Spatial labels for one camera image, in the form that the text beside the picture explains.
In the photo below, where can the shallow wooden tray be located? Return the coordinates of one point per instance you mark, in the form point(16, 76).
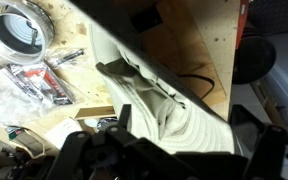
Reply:
point(94, 112)

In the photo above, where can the red tool drawer box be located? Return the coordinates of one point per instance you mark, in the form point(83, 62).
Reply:
point(242, 20)

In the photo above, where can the clear plastic bags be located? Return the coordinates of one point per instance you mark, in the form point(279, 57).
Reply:
point(24, 90)

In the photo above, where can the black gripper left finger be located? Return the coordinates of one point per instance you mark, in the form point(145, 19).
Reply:
point(70, 153)

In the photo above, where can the wooden top workbench black frame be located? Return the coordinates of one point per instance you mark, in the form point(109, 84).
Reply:
point(222, 26)

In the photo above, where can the wooden board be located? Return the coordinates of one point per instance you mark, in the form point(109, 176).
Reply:
point(190, 56)

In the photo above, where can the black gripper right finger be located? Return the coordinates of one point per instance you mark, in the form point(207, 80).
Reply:
point(267, 150)

